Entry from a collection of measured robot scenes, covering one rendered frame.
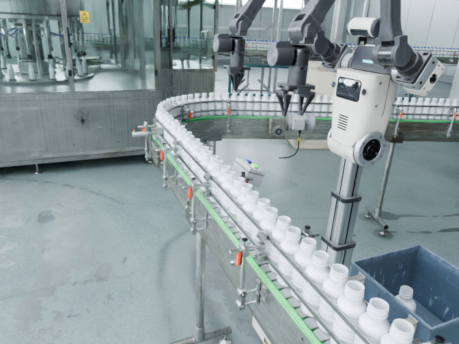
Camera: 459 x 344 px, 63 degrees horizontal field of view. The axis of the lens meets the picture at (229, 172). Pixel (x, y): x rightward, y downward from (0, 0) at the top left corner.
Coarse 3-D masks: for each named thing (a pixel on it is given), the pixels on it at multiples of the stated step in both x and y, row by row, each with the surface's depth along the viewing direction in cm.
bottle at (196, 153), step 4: (196, 144) 162; (200, 144) 164; (196, 148) 162; (200, 148) 162; (192, 152) 164; (196, 152) 162; (196, 156) 162; (192, 160) 164; (192, 164) 165; (196, 164) 163; (192, 168) 165; (196, 168) 164; (196, 172) 165; (192, 176) 167
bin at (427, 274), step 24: (360, 264) 124; (384, 264) 129; (408, 264) 135; (432, 264) 130; (384, 288) 110; (432, 288) 131; (456, 288) 122; (408, 312) 102; (432, 312) 132; (456, 312) 123; (432, 336) 98; (456, 336) 103
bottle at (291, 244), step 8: (288, 232) 97; (296, 232) 99; (288, 240) 97; (296, 240) 97; (288, 248) 97; (296, 248) 97; (280, 256) 100; (280, 264) 100; (288, 264) 98; (288, 272) 99; (280, 280) 101; (288, 280) 100
